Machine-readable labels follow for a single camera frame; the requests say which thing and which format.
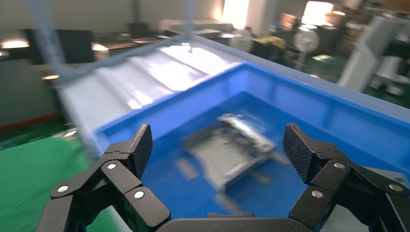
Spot dark cabinet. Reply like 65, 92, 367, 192
24, 29, 95, 65

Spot green table cloth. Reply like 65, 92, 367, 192
0, 137, 129, 232

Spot white standing fan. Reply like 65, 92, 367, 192
293, 29, 321, 72
229, 29, 254, 54

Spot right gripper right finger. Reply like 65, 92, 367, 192
282, 123, 410, 232

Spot white machine frame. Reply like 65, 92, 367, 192
337, 14, 410, 95

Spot translucent corrugated plastic sheet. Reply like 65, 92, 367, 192
60, 42, 244, 135

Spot flat notched metal plate part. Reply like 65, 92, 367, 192
182, 113, 277, 193

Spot tan tape strip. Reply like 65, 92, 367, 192
271, 151, 291, 164
214, 193, 242, 215
175, 158, 200, 181

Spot blue plastic bin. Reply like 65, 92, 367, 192
94, 62, 410, 221

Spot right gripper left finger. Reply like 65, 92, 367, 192
35, 124, 171, 232

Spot grey slotted metal rack frame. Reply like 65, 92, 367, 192
25, 0, 410, 161

